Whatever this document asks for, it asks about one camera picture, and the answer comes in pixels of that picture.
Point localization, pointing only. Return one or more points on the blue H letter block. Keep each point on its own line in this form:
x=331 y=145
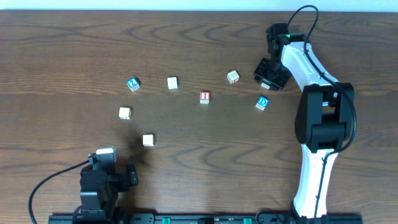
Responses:
x=148 y=140

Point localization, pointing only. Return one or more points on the plain face wooden block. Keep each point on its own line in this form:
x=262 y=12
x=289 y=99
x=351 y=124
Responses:
x=172 y=83

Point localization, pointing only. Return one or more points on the red I letter block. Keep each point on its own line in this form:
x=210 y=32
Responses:
x=204 y=97

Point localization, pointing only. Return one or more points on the cow picture wooden block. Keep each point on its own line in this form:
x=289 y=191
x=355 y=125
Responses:
x=125 y=113

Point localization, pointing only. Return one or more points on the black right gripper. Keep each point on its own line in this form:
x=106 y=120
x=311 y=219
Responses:
x=270 y=78

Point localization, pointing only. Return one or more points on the red E letter block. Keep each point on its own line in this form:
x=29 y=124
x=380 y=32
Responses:
x=233 y=77

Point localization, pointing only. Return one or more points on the red A letter block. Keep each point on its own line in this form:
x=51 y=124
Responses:
x=264 y=85

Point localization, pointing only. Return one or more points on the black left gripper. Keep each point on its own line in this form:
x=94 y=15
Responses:
x=125 y=180

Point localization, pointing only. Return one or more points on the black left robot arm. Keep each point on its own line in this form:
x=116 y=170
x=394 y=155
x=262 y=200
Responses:
x=97 y=207

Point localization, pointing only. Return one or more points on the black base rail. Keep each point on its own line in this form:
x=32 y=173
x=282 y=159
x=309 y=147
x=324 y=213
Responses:
x=264 y=218

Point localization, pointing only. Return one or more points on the blue 2 number block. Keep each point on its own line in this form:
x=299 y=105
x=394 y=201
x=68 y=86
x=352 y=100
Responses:
x=133 y=84

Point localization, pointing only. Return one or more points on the blue D letter block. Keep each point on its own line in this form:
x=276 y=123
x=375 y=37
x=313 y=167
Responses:
x=262 y=103

